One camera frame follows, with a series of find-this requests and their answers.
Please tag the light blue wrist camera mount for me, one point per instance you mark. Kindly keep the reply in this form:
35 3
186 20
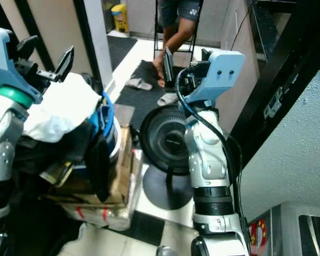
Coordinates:
221 72
2 58

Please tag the plastic wrapped bundle red tape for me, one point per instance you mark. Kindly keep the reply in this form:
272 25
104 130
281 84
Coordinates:
117 216

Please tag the black standing fan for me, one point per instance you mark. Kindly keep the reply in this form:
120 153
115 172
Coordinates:
162 138

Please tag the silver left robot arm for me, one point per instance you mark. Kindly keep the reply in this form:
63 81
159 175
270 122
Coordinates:
1 138

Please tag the black metal chair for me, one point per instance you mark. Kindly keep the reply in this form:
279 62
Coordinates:
193 32

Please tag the grey washing machine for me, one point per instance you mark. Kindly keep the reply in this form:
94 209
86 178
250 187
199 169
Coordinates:
293 229

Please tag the black door frame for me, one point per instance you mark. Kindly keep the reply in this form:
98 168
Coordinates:
288 58

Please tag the blue laundry basket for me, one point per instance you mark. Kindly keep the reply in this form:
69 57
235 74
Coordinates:
108 117

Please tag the yellow container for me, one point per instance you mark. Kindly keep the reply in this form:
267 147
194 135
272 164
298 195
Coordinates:
120 18

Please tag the metal door latch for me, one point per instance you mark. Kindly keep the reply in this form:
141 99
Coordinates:
273 102

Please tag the white cloth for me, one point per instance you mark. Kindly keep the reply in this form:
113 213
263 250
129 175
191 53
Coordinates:
61 109

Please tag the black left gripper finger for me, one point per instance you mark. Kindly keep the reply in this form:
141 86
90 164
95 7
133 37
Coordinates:
66 64
28 47

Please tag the black clothes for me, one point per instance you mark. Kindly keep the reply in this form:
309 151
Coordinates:
96 162

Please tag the person in dark shorts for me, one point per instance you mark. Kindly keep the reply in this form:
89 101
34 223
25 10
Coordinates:
178 32

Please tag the grey slipper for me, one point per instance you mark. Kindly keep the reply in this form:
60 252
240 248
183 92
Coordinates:
166 99
138 84

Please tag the brown cardboard box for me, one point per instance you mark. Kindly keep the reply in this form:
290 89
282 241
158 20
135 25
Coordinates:
122 170

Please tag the small dark door mat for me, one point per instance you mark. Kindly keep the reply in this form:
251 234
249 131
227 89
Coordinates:
120 50

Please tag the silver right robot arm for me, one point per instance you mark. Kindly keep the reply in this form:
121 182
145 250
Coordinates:
205 154

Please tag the large black floor mat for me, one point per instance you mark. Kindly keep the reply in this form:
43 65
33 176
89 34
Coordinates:
138 101

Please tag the red round sticker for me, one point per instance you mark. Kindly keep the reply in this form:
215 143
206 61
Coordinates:
260 233

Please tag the beige cabinet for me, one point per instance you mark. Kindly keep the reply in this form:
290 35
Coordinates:
237 48

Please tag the light blue right wrist camera mount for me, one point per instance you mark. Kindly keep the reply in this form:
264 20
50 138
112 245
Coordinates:
221 72

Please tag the light blue left wrist camera mount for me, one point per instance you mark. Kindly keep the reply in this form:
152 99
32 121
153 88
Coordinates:
2 58

